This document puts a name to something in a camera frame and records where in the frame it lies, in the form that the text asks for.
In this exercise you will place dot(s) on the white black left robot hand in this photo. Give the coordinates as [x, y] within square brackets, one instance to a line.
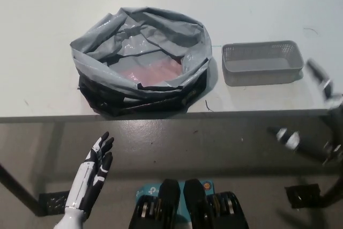
[89, 170]

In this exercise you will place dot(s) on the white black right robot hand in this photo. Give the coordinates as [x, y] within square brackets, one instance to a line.
[317, 74]

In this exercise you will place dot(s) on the small grey perforated plastic basket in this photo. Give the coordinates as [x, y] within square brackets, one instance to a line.
[257, 64]

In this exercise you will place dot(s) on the grey black plastic bag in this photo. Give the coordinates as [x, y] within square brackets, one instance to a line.
[96, 52]

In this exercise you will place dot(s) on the teal TP-Link box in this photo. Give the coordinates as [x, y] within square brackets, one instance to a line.
[146, 188]

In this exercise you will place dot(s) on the black table leg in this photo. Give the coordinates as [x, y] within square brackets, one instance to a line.
[18, 186]
[335, 183]

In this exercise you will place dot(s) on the small dark twig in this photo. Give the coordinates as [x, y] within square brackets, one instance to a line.
[207, 107]

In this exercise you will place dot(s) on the pink plastic sheet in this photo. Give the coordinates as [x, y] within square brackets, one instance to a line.
[160, 72]

